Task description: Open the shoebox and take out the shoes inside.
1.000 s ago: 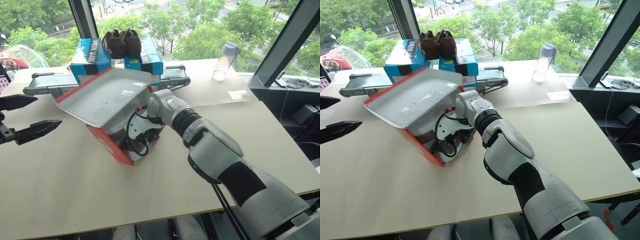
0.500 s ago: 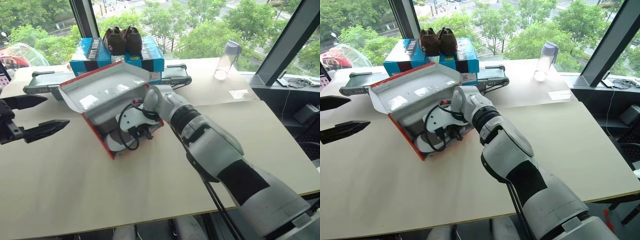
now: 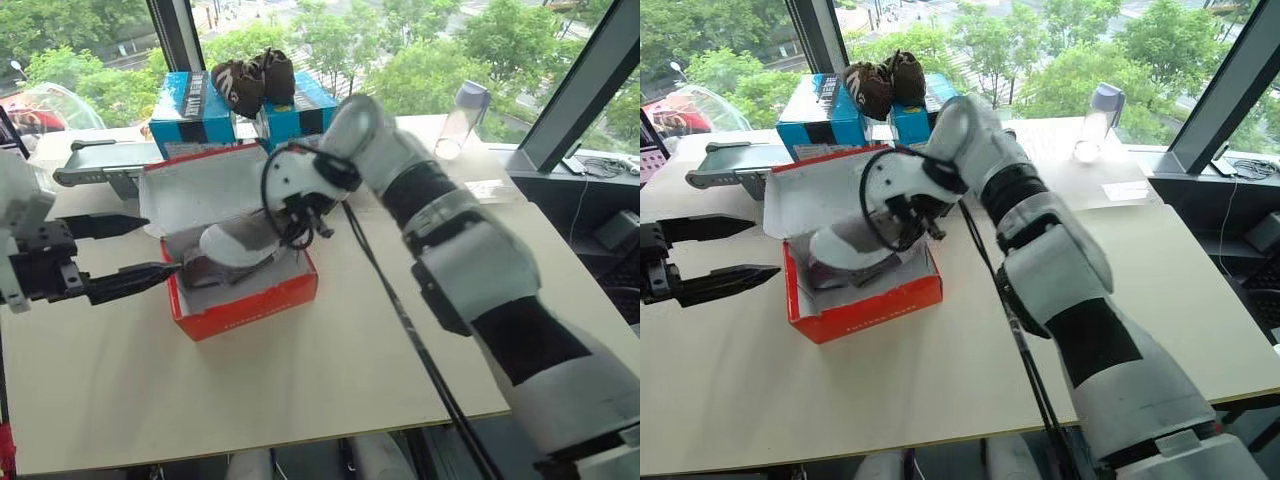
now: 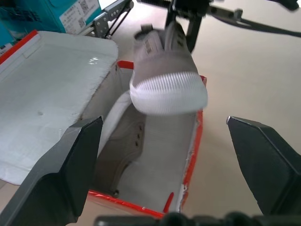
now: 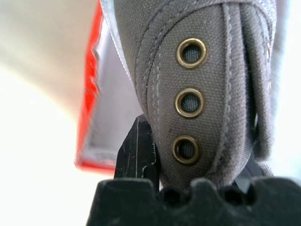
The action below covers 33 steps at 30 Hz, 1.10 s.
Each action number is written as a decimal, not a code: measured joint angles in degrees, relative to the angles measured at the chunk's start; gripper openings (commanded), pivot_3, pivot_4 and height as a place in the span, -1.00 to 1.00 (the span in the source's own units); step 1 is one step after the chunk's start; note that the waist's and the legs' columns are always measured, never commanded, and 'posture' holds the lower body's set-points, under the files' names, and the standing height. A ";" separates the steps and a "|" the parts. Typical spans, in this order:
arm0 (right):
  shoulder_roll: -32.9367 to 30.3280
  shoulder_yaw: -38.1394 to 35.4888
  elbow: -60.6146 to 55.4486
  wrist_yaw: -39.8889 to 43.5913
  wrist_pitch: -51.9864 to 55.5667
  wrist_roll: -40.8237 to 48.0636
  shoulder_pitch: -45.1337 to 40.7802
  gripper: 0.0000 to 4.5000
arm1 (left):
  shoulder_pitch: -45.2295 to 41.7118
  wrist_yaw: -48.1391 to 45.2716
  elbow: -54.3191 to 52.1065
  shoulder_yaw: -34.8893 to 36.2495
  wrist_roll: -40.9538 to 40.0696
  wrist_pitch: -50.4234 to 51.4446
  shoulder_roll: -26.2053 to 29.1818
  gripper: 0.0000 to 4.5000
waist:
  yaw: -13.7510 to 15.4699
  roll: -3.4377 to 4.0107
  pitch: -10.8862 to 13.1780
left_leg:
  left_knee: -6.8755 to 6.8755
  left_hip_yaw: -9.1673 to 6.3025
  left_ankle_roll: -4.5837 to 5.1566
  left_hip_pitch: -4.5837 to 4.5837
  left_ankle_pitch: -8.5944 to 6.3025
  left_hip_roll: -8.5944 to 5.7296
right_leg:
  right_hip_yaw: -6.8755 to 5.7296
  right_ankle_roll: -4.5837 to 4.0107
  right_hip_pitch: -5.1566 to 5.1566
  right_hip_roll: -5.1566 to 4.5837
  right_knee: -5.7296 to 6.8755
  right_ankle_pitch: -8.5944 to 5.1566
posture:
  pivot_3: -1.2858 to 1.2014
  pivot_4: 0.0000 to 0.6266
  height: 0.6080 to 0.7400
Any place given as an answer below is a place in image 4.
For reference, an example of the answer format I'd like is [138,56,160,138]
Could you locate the red shoebox with white inside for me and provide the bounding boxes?
[0,29,209,219]

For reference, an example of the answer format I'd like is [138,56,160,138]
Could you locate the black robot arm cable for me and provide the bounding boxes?
[220,16,301,38]

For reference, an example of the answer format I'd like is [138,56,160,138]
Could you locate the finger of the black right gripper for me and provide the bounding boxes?
[186,16,203,54]
[165,9,180,31]

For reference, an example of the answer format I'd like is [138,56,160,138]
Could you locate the silver aluminium frame bracket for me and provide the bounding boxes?
[86,0,135,40]

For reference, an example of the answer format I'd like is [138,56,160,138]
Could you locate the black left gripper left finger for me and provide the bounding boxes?
[0,115,104,226]

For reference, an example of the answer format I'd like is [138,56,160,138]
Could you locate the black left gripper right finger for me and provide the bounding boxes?
[226,115,301,216]

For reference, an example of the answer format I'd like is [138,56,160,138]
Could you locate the grey sneaker with white sole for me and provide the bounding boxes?
[93,90,147,198]
[128,23,209,116]

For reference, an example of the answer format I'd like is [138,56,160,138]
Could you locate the large teal cardboard box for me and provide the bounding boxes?
[0,0,104,34]

